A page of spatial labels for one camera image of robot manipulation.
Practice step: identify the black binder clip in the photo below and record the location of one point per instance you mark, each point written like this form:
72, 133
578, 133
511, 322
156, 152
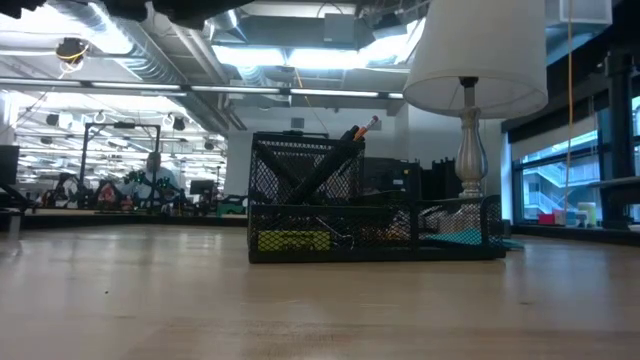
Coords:
345, 239

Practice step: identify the orange wooden pencil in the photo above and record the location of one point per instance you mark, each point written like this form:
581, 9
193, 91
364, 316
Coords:
364, 131

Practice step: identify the black mesh desk organizer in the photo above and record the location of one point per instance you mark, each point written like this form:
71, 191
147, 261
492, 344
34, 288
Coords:
380, 255

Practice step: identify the blue sticky note pad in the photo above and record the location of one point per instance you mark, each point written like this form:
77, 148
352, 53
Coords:
512, 244

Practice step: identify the small background monitor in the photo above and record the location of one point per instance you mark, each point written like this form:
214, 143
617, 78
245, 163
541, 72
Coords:
202, 187

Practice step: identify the black notched equipment box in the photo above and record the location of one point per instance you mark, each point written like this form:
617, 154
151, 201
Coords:
442, 177

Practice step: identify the small silver metal object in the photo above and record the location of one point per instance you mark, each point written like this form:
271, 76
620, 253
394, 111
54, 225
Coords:
440, 217

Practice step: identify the gray ceiling box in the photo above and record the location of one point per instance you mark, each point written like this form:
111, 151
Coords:
340, 27

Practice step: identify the person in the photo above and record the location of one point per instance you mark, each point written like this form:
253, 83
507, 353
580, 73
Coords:
152, 167

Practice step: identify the white shade table lamp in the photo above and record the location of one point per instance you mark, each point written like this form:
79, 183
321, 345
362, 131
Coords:
475, 50

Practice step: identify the long ceiling light bar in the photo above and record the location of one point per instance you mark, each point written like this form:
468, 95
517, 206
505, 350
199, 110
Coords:
135, 86

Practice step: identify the small red box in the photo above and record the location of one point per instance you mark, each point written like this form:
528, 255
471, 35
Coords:
546, 219

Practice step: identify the pale green container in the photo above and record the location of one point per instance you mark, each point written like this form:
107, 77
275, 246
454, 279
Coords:
587, 214

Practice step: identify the black pillar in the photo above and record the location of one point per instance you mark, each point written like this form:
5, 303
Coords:
617, 150

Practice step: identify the dark background monitor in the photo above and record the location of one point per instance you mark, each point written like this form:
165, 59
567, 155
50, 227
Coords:
9, 165

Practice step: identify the black background rig frame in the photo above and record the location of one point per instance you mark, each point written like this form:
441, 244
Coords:
120, 125

